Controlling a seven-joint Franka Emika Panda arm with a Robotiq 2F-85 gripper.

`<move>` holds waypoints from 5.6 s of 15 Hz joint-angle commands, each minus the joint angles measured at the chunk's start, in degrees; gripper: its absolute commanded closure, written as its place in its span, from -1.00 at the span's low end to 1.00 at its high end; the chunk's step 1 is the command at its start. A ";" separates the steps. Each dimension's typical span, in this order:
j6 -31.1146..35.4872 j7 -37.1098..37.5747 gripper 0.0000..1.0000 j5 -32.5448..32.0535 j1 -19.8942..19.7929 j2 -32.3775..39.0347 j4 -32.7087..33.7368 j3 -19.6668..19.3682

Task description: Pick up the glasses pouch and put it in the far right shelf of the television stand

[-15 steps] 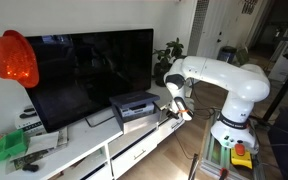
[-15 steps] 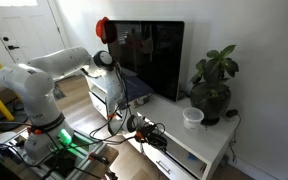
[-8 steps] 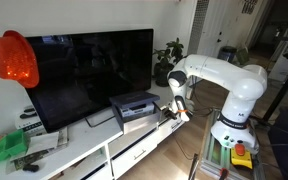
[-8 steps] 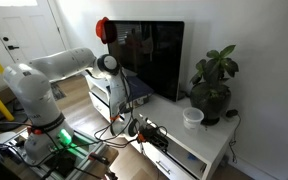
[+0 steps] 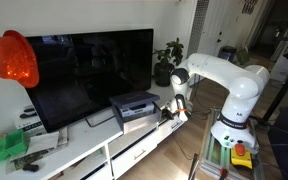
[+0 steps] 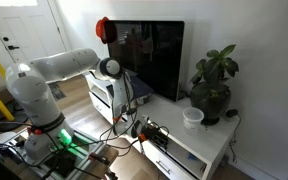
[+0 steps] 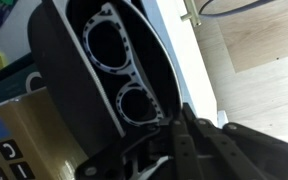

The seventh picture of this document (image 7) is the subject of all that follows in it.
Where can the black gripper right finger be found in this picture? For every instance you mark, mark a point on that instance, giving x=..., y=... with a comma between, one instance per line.
x=250, y=153

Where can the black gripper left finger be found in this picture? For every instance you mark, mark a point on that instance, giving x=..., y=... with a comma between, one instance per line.
x=137, y=150

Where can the white patterned sunglasses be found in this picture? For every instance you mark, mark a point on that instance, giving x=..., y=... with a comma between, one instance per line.
x=130, y=71

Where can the black glasses pouch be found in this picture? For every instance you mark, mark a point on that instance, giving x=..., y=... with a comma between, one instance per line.
x=67, y=83

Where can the metallic keypad device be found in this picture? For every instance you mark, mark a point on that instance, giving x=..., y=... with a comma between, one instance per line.
x=34, y=133

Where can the navy open cardboard box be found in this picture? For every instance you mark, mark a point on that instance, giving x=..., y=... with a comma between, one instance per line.
x=4, y=90

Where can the small green item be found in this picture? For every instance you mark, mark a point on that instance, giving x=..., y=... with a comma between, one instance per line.
x=2, y=2

